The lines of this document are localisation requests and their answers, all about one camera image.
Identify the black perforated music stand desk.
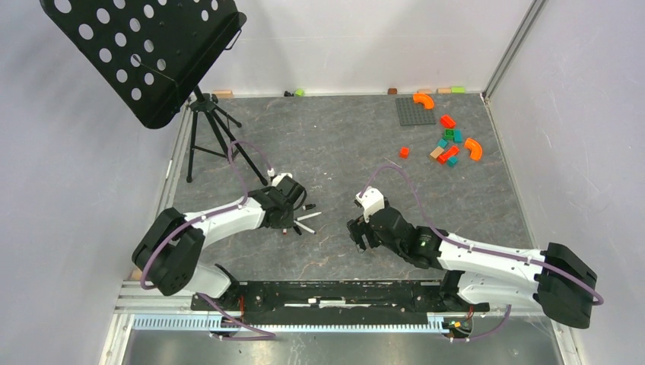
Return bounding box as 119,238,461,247
40,1,247,129

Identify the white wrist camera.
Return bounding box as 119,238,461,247
267,168,293,187
354,186,386,223

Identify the orange curved block top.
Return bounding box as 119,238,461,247
412,93,435,110

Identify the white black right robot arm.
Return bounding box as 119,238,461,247
347,206,597,329

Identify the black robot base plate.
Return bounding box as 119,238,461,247
215,280,490,325

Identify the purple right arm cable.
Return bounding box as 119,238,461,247
358,163,605,307

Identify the green lego brick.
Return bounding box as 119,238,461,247
443,129,455,141

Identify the orange curved block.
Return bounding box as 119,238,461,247
463,138,483,161
412,93,435,110

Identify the wooden block at wall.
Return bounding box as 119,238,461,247
211,90,234,99

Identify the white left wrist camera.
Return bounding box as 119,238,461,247
267,168,293,187

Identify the black tripod stand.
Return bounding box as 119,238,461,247
186,86,268,186

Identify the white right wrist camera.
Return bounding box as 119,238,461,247
354,186,386,223

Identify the orange curved block right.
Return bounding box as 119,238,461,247
463,138,483,161

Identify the grey lego baseplate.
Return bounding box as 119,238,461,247
395,97,437,126

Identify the red brick upper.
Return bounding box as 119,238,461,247
440,115,456,129

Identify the small red cube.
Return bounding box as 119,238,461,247
399,147,410,159

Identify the red long brick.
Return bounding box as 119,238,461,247
437,145,459,164

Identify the teal brick right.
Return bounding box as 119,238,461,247
453,129,463,144

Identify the white pen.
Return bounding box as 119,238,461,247
294,221,317,235
295,211,322,221

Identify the tan wooden block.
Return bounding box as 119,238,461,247
429,146,444,160

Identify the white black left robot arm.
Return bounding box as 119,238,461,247
132,173,307,310

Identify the teal brick lower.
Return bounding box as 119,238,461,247
446,156,459,167

